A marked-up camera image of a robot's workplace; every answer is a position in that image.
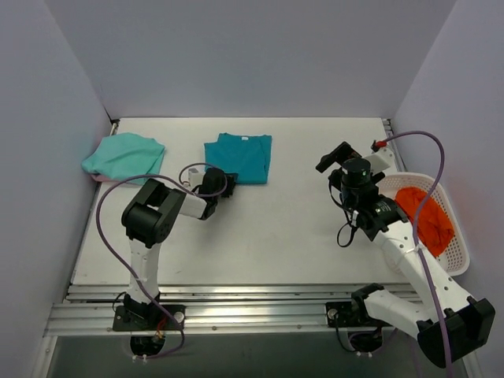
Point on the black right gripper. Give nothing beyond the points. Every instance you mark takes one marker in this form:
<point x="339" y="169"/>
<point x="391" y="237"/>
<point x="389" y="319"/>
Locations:
<point x="336" y="156"/>

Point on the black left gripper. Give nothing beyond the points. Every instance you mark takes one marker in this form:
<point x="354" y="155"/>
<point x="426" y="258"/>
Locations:
<point x="227" y="184"/>

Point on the teal t-shirt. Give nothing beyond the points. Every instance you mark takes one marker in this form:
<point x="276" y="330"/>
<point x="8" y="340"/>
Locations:
<point x="249" y="156"/>

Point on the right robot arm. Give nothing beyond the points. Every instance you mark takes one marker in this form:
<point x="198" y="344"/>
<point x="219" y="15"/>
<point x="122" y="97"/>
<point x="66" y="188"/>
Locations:
<point x="449" y="323"/>

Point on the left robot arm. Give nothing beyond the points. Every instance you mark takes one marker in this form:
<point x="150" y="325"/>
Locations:
<point x="148" y="220"/>

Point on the mint green folded t-shirt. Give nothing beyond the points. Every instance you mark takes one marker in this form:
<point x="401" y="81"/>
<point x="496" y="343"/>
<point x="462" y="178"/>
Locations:
<point x="126" y="155"/>

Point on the orange t-shirt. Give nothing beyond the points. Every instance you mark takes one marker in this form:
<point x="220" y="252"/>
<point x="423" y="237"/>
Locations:
<point x="435" y="229"/>

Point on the pink folded t-shirt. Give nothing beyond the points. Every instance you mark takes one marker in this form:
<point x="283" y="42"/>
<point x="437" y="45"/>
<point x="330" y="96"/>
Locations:
<point x="106" y="179"/>

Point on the white perforated plastic basket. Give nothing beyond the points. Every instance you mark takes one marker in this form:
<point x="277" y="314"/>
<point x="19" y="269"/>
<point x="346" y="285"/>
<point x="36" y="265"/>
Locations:
<point x="455" y="259"/>

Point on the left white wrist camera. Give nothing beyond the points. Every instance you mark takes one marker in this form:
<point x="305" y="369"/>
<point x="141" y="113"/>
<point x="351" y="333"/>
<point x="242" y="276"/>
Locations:
<point x="194" y="178"/>

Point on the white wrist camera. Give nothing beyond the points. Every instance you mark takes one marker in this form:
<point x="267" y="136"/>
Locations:
<point x="194" y="178"/>
<point x="381" y="158"/>

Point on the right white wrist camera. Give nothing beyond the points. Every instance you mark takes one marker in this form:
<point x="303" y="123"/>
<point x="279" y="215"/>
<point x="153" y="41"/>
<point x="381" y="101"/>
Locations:
<point x="381" y="158"/>

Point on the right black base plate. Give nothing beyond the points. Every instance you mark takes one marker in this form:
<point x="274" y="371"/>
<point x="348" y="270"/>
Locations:
<point x="342" y="314"/>

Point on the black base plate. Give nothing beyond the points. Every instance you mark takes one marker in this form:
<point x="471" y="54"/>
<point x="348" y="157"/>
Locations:
<point x="342" y="314"/>
<point x="127" y="321"/>

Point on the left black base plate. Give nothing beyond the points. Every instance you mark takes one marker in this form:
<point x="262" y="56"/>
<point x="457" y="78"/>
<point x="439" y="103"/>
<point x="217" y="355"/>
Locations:
<point x="127" y="321"/>

